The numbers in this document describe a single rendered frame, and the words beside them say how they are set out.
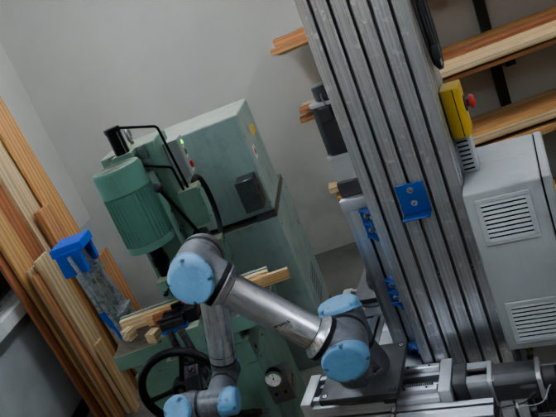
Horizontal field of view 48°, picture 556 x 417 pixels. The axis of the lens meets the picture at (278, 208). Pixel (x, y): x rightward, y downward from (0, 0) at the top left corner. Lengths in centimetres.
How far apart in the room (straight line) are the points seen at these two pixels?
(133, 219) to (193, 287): 74
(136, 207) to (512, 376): 127
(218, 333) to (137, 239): 61
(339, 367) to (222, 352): 36
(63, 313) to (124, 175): 163
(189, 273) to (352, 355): 43
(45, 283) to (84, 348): 44
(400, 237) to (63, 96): 339
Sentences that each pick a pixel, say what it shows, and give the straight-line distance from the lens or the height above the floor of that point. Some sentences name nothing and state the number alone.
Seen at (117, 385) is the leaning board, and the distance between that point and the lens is 377.
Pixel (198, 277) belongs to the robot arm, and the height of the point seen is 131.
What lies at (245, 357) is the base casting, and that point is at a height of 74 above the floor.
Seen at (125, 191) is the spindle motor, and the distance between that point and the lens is 214.
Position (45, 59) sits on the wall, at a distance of 470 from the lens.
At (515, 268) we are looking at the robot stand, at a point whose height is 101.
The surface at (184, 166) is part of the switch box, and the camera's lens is 245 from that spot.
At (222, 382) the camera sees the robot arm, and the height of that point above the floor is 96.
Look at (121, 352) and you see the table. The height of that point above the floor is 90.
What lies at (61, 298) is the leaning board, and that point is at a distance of 360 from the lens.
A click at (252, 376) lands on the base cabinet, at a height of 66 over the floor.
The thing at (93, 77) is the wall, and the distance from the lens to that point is 459.
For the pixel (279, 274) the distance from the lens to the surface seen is 227.
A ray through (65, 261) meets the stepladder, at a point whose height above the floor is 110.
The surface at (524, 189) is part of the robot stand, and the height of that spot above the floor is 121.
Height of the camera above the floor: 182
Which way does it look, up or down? 17 degrees down
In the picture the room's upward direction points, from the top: 22 degrees counter-clockwise
